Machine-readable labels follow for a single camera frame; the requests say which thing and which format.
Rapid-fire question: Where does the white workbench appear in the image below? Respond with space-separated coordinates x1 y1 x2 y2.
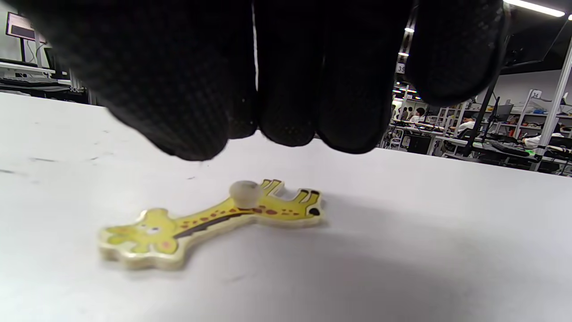
0 60 92 104

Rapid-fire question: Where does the person's right hand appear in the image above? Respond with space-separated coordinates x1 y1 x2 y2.
9 0 510 161

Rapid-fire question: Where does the cluttered workbench row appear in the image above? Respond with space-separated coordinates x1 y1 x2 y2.
389 119 572 177

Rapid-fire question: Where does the dark monitor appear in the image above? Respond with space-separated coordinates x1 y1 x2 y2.
5 12 47 44

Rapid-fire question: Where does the white pillar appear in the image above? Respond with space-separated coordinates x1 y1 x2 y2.
531 42 572 171

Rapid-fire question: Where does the black pole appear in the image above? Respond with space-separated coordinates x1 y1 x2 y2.
462 74 502 157

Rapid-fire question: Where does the ceiling light strip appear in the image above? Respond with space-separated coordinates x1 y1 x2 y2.
503 0 566 18

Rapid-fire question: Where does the yellow giraffe puzzle piece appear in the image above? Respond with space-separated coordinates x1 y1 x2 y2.
97 179 326 271

